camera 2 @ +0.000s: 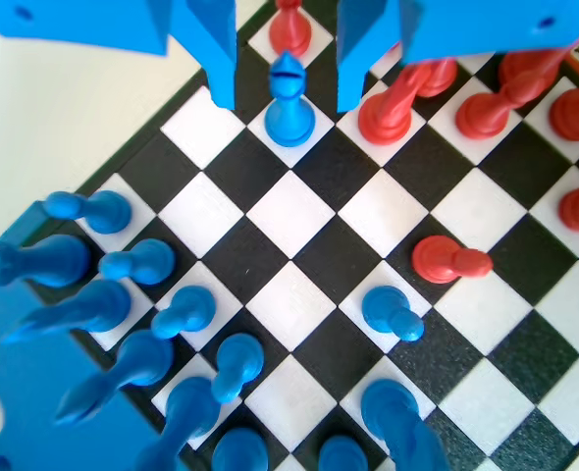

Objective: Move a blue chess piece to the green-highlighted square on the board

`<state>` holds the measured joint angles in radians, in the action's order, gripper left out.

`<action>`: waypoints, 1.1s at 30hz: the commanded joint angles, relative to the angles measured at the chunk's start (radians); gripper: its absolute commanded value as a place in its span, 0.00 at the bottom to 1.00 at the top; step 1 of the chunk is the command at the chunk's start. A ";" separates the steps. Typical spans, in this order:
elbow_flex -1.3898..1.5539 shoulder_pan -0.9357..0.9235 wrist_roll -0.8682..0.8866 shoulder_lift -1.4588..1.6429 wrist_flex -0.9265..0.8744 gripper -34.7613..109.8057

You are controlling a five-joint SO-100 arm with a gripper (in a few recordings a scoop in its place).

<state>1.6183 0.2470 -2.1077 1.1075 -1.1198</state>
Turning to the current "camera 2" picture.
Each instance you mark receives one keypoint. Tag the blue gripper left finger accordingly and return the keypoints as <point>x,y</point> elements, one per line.
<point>201,34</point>

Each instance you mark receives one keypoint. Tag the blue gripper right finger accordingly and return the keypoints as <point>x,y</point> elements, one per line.
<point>358,39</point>

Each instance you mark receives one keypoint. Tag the blue bishop chess piece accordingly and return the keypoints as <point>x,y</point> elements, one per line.
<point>142,360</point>
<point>287,118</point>

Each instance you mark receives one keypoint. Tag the red king chess piece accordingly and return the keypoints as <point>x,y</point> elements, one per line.
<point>515,64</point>

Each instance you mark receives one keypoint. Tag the blue pawn chess piece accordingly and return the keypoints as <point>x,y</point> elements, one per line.
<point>341,456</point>
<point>387,306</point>
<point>238,360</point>
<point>108,213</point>
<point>186,309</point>
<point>142,260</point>

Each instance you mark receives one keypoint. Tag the red queen chess piece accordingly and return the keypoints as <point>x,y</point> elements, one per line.
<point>576,115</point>

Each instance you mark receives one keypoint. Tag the blue rook chess piece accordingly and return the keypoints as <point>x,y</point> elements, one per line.
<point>49,260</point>

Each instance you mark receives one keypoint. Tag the blue knight chess piece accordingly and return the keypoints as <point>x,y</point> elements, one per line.
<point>93,306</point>
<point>392,417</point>

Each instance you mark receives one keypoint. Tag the black and white chessboard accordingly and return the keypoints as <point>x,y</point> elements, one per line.
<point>292,216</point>

